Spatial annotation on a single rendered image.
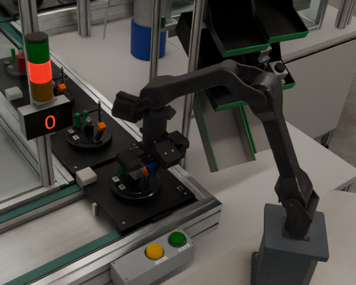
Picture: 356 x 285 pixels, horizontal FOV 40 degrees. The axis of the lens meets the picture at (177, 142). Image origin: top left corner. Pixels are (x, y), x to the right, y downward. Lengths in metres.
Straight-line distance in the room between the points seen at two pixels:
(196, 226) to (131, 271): 0.25
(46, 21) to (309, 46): 1.26
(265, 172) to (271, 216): 0.45
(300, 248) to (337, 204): 0.47
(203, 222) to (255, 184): 0.30
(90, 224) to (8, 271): 0.24
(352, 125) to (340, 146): 0.30
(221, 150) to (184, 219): 0.25
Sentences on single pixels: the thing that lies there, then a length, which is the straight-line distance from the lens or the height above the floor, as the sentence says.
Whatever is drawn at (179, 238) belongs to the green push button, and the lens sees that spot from 1.25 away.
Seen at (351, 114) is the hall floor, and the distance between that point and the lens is 3.76.
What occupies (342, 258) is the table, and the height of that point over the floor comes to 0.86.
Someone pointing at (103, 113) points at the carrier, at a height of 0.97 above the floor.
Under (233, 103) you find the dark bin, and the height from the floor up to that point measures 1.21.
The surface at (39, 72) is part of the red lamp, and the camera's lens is 1.15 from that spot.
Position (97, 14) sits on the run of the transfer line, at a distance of 2.50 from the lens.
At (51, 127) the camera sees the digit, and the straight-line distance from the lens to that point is 1.23.
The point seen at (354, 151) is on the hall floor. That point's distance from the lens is 3.39.
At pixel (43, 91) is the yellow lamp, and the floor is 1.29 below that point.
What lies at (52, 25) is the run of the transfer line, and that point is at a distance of 2.41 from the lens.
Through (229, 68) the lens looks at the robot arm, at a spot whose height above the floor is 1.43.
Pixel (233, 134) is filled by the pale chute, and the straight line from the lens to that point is 1.46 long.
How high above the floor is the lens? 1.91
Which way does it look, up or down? 38 degrees down
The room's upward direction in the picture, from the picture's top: 6 degrees clockwise
